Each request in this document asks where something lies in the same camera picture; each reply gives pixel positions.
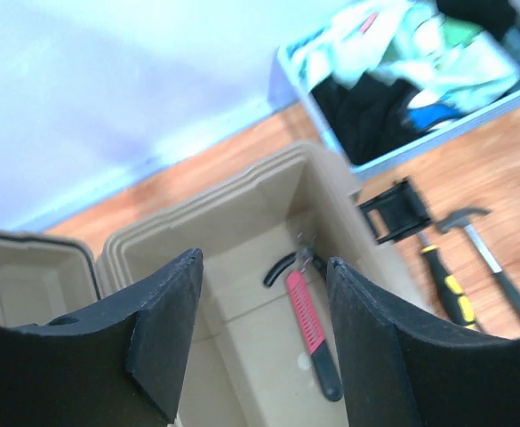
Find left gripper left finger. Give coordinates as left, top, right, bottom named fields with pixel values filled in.
left=0, top=248, right=204, bottom=426

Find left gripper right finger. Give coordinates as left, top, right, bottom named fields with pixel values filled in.
left=327, top=257, right=520, bottom=426

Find black yellow long screwdriver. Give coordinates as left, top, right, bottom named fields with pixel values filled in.
left=417, top=231, right=484, bottom=332

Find tan plastic tool box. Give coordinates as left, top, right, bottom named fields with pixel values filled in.
left=0, top=142, right=424, bottom=426

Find black handled claw hammer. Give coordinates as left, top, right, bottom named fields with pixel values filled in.
left=436, top=206, right=520, bottom=319

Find small black handled pliers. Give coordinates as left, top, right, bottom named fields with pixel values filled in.
left=262, top=242, right=327, bottom=288

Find black cloth in basket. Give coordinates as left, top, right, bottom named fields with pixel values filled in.
left=311, top=73, right=425, bottom=165

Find blue plastic basket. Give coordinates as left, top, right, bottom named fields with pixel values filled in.
left=270, top=0, right=520, bottom=174

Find green patterned cloth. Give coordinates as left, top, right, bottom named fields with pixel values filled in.
left=292, top=1, right=520, bottom=113

